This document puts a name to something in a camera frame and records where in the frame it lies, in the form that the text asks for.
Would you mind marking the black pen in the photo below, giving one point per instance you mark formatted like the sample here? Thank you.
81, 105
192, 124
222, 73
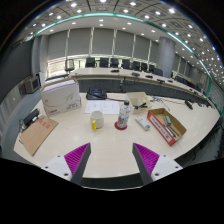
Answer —
141, 106

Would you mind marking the clear black-capped water bottle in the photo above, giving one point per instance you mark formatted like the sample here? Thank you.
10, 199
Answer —
123, 116

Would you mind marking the grey box television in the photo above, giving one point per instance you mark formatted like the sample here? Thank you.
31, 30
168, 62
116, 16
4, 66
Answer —
31, 84

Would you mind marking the long curved conference desk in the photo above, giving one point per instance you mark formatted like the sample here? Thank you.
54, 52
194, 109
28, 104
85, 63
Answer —
100, 83

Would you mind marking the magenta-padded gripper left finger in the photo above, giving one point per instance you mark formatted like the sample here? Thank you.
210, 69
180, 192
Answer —
60, 165

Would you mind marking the open red-sided cardboard box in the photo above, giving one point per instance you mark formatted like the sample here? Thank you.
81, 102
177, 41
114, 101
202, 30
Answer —
158, 126

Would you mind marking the group of ceiling lights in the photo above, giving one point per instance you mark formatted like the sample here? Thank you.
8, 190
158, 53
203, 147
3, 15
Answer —
73, 5

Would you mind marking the small open beige box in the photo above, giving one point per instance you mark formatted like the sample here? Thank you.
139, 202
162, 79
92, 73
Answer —
138, 97

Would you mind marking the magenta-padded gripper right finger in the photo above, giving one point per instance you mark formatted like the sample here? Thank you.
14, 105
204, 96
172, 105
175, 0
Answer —
163, 165

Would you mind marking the flat round red coaster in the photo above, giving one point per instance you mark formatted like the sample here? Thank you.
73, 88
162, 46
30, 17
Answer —
116, 127

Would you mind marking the black desktop console device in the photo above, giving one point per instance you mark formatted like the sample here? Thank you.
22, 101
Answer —
96, 94

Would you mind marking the white printed paper sheet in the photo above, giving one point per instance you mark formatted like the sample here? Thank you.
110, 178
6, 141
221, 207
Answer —
101, 107

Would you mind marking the long black tool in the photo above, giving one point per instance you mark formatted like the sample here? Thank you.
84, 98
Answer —
171, 130

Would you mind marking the white remote control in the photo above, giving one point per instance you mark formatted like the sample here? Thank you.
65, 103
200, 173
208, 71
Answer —
142, 122

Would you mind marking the large white printed cardboard box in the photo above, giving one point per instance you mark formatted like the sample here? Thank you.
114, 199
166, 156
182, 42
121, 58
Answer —
61, 98

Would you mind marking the row of black office chairs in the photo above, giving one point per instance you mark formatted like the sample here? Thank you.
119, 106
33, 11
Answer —
114, 62

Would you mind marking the brown paper envelope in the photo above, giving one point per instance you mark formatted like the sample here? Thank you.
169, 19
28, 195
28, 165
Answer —
38, 135

